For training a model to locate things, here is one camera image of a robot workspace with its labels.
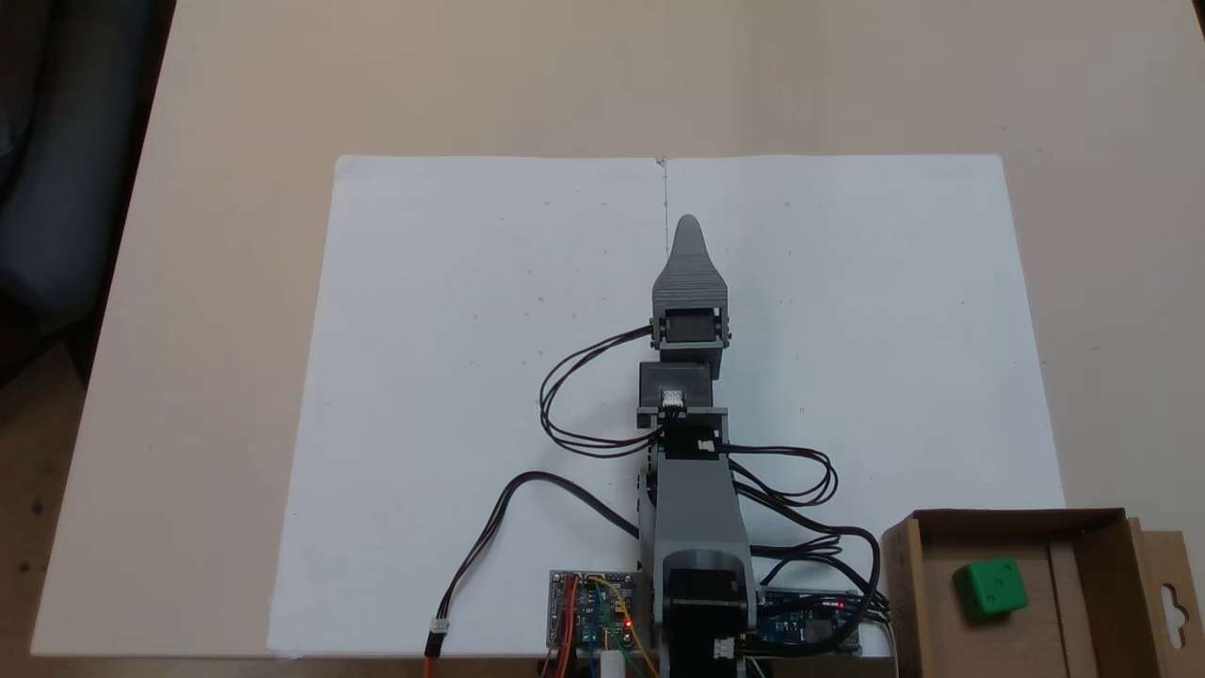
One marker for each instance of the brown cardboard box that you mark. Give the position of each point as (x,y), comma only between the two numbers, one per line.
(1092,603)

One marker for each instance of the green dice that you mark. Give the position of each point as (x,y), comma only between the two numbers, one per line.
(990,589)

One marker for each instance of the white plastic cap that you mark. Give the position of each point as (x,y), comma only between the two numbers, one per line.
(612,665)

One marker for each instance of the dark grey chair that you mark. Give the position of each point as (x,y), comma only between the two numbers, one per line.
(66,169)

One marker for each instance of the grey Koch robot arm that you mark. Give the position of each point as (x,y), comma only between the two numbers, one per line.
(695,508)

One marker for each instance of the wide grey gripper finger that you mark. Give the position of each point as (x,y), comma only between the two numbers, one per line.
(690,278)

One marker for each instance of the white paper sheet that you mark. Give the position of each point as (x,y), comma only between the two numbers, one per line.
(894,358)
(452,377)

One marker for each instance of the grey-framed motor driver board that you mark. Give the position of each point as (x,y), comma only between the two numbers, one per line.
(593,612)

